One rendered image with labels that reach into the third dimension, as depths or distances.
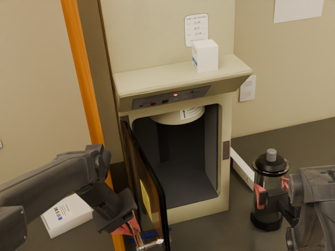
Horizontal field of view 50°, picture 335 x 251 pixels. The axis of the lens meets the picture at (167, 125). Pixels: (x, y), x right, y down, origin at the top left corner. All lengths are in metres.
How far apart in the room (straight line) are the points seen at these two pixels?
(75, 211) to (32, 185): 0.82
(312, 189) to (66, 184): 0.36
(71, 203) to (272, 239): 0.69
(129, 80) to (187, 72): 0.14
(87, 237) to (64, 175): 0.70
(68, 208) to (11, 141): 0.36
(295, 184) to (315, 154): 0.97
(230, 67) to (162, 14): 0.20
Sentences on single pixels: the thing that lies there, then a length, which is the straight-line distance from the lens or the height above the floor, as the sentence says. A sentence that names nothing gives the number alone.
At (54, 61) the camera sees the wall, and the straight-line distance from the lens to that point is 1.34.
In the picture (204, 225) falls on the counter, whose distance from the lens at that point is 1.24.
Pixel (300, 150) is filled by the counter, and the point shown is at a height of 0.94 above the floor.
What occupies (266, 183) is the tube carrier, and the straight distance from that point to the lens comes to 1.12.
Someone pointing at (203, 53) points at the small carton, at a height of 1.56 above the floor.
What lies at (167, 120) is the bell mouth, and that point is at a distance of 1.03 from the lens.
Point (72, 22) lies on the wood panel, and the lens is 0.76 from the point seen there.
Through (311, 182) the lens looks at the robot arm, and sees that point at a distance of 0.56.
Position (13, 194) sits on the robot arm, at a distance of 0.45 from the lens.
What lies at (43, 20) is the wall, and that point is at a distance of 1.30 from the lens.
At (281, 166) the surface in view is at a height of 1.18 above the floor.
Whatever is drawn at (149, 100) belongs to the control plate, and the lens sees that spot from 0.87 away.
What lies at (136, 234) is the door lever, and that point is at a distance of 0.88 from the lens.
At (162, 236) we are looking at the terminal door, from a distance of 0.80.
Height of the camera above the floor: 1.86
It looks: 32 degrees down
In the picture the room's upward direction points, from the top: 5 degrees counter-clockwise
